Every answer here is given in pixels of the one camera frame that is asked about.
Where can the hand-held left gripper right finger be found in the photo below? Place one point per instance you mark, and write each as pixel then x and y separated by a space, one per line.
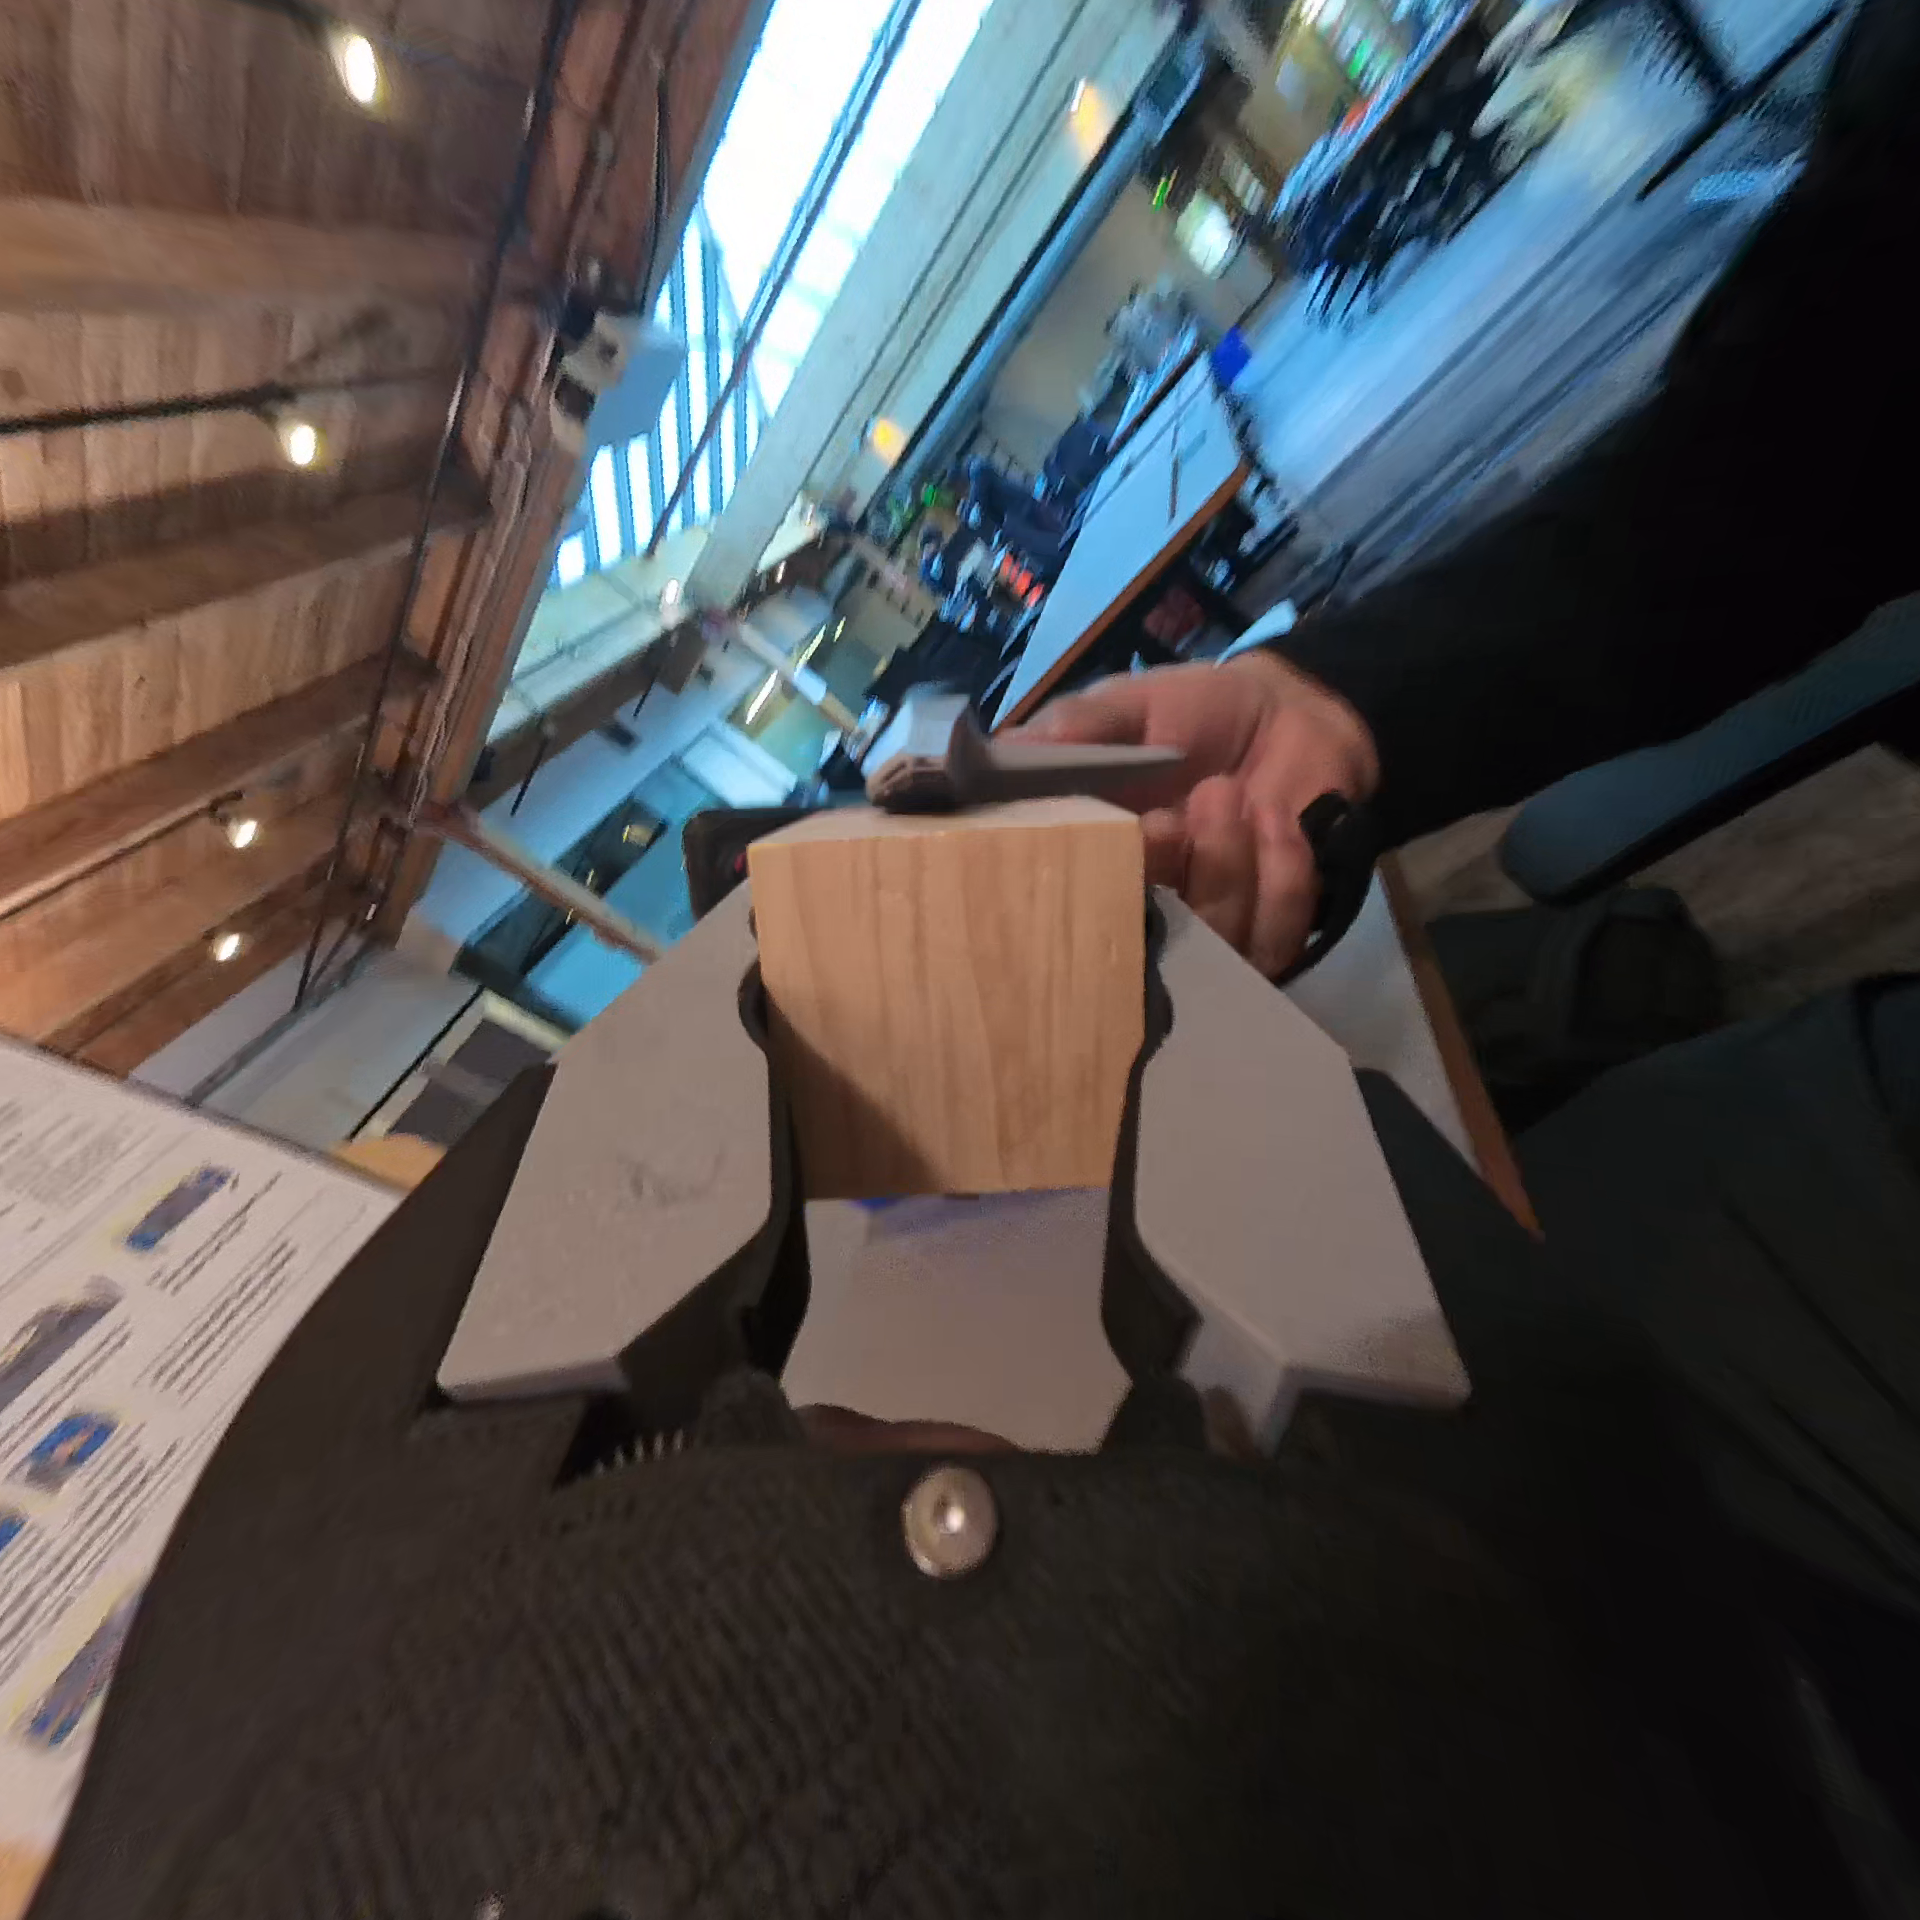
pixel 1285 1200

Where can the person's right hand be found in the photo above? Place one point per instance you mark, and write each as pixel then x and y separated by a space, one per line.
pixel 1261 749

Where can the person's right forearm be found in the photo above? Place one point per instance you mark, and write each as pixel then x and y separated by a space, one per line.
pixel 1645 526

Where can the large wooden cube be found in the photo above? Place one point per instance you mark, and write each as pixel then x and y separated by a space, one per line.
pixel 941 993

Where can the printed instruction sheet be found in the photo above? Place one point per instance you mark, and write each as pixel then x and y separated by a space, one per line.
pixel 136 1354

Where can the person's dark clothing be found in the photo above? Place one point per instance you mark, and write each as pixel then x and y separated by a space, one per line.
pixel 1725 1277

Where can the black office chair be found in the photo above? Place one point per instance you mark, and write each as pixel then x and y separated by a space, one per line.
pixel 1697 783

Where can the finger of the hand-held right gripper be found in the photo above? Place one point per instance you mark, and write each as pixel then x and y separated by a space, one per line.
pixel 928 749
pixel 1078 774

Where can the ceiling spot lamp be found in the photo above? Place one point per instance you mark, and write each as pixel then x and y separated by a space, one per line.
pixel 359 67
pixel 240 830
pixel 298 445
pixel 222 945

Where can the white long table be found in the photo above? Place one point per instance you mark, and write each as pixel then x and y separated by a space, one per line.
pixel 1144 526

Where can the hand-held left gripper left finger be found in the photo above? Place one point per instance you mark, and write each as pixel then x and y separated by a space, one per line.
pixel 597 1186

